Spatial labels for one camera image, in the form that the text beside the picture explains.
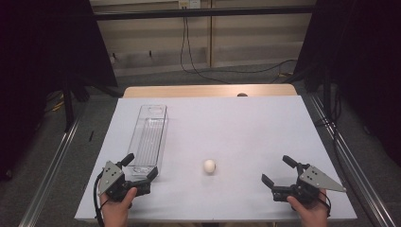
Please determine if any clear plastic egg tray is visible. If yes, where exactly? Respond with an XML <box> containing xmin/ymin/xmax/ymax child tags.
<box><xmin>126</xmin><ymin>104</ymin><xmax>169</xmax><ymax>183</ymax></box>

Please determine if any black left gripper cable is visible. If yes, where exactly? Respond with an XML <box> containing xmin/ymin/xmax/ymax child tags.
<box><xmin>92</xmin><ymin>171</ymin><xmax>107</xmax><ymax>227</ymax></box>

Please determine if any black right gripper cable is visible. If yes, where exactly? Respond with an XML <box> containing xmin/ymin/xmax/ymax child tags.
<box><xmin>318</xmin><ymin>190</ymin><xmax>333</xmax><ymax>218</ymax></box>

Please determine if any light wooden table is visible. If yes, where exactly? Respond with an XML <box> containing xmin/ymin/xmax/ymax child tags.
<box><xmin>122</xmin><ymin>83</ymin><xmax>298</xmax><ymax>98</ymax></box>

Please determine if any black curtain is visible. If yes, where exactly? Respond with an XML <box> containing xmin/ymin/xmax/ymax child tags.
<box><xmin>292</xmin><ymin>0</ymin><xmax>401</xmax><ymax>166</ymax></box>
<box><xmin>0</xmin><ymin>0</ymin><xmax>119</xmax><ymax>183</ymax></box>

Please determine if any person's right hand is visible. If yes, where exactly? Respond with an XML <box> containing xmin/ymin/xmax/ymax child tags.
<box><xmin>286</xmin><ymin>188</ymin><xmax>331</xmax><ymax>227</ymax></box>

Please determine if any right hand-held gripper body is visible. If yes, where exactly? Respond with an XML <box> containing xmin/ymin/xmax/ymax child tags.
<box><xmin>271</xmin><ymin>163</ymin><xmax>347</xmax><ymax>204</ymax></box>

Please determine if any white egg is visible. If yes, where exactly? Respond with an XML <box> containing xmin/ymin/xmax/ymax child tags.
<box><xmin>202</xmin><ymin>159</ymin><xmax>217</xmax><ymax>174</ymax></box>

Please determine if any long black floor cable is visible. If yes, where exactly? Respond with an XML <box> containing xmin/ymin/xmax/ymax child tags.
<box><xmin>183</xmin><ymin>15</ymin><xmax>299</xmax><ymax>76</ymax></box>

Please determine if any yellow cable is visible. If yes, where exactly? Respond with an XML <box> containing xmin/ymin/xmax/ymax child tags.
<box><xmin>44</xmin><ymin>90</ymin><xmax>66</xmax><ymax>114</ymax></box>

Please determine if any white wall socket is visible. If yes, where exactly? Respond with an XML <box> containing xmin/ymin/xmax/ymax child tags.
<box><xmin>178</xmin><ymin>0</ymin><xmax>202</xmax><ymax>9</ymax></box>

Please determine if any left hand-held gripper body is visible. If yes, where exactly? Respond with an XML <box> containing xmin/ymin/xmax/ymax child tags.
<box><xmin>96</xmin><ymin>160</ymin><xmax>151</xmax><ymax>202</ymax></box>

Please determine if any black horizontal metal bar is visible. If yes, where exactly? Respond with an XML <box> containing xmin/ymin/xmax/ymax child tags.
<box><xmin>93</xmin><ymin>5</ymin><xmax>316</xmax><ymax>22</ymax></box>

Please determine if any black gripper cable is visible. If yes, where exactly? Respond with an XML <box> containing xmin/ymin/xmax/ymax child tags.
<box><xmin>318</xmin><ymin>190</ymin><xmax>333</xmax><ymax>218</ymax></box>
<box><xmin>92</xmin><ymin>171</ymin><xmax>107</xmax><ymax>227</ymax></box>

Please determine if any person's left hand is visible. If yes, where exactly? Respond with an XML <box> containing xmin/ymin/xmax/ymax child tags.
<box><xmin>99</xmin><ymin>186</ymin><xmax>139</xmax><ymax>227</ymax></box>

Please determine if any black stand leg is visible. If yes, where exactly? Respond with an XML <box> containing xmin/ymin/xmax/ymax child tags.
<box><xmin>61</xmin><ymin>75</ymin><xmax>125</xmax><ymax>133</ymax></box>

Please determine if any black hanging cable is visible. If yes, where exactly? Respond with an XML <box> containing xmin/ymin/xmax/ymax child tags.
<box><xmin>179</xmin><ymin>15</ymin><xmax>232</xmax><ymax>85</ymax></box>

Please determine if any black cable beside rail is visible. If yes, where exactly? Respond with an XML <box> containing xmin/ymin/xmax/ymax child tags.
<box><xmin>314</xmin><ymin>84</ymin><xmax>348</xmax><ymax>185</ymax></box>

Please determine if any white table board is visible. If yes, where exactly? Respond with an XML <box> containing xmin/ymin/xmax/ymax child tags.
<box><xmin>74</xmin><ymin>96</ymin><xmax>357</xmax><ymax>221</ymax></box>

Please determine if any metal floor rail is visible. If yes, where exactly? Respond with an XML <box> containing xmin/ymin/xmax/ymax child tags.
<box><xmin>307</xmin><ymin>94</ymin><xmax>397</xmax><ymax>227</ymax></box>
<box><xmin>18</xmin><ymin>117</ymin><xmax>81</xmax><ymax>227</ymax></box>

